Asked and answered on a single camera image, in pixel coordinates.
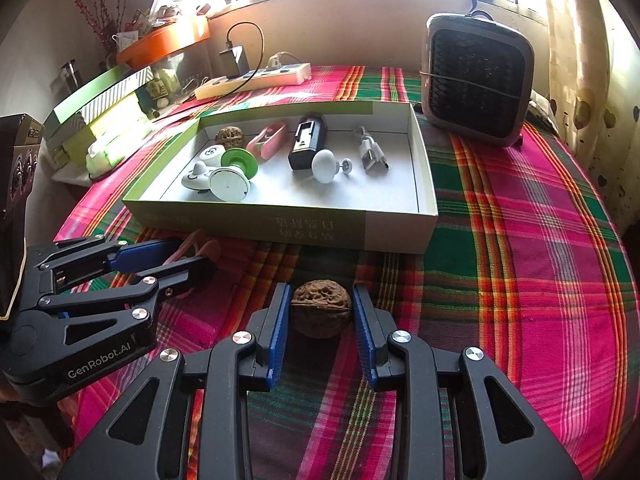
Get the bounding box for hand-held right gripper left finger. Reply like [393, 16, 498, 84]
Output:
[59, 282, 292, 480]

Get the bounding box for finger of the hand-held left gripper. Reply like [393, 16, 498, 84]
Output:
[10, 256, 218, 356]
[30, 236, 183, 291]

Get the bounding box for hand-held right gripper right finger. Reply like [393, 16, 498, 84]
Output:
[351, 282, 583, 480]

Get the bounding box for pink plastic clip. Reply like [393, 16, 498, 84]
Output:
[162, 230, 222, 301]
[246, 120, 289, 163]

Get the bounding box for large brown walnut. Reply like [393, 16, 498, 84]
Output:
[290, 280, 353, 339]

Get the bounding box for white smiley face toy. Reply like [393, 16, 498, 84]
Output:
[181, 161, 211, 191]

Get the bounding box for green white spool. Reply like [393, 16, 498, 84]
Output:
[207, 147, 260, 204]

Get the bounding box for green white cardboard box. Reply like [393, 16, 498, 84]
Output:
[121, 101, 440, 255]

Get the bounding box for small brown walnut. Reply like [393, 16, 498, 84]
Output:
[215, 126, 246, 150]

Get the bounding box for black rectangular device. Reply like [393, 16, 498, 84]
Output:
[287, 114, 328, 172]

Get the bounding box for white dome knob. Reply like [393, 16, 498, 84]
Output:
[311, 150, 353, 184]

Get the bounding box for white usb cable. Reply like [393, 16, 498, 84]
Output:
[354, 126, 391, 173]

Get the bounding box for green tissue pack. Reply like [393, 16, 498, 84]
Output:
[85, 125, 156, 177]

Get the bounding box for yellow green box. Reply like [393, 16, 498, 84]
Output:
[45, 95, 151, 166]

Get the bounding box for small green label box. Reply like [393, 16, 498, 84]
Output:
[144, 79, 169, 105]

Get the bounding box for green lid striped box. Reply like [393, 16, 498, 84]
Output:
[42, 65, 154, 128]

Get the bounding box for glass tank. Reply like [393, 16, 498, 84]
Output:
[117, 40, 211, 108]

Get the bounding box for dark jar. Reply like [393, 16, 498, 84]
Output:
[61, 59, 83, 90]

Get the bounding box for black charger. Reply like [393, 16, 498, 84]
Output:
[220, 45, 250, 80]

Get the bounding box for orange tray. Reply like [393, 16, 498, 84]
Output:
[116, 14, 211, 70]

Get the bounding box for cream power strip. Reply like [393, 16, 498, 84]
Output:
[194, 62, 312, 101]

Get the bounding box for red flower branches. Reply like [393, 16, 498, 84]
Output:
[65, 0, 131, 56]

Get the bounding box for assorted packets pile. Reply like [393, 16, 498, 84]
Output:
[127, 0, 211, 38]

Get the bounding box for grey desktop heater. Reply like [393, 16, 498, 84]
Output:
[419, 12, 535, 148]

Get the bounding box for heart print curtain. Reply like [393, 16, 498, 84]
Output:
[545, 0, 640, 233]

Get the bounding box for black charging cable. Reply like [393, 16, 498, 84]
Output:
[226, 21, 266, 83]

